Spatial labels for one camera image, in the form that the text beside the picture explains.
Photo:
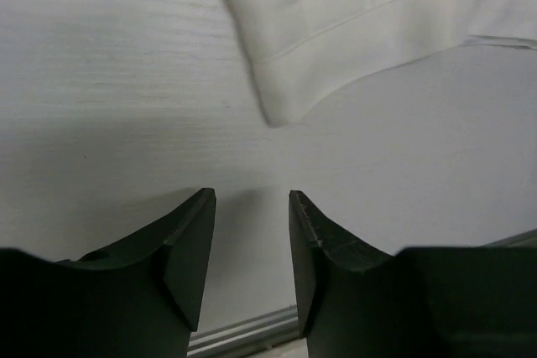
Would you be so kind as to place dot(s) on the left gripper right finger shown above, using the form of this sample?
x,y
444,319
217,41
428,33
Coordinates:
x,y
354,300

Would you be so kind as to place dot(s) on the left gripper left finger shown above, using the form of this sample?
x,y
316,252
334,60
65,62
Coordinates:
x,y
137,297

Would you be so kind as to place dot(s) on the white pleated skirt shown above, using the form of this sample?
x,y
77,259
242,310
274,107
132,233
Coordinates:
x,y
300,51

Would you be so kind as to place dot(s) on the aluminium front rail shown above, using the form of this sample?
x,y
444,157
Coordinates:
x,y
249,337

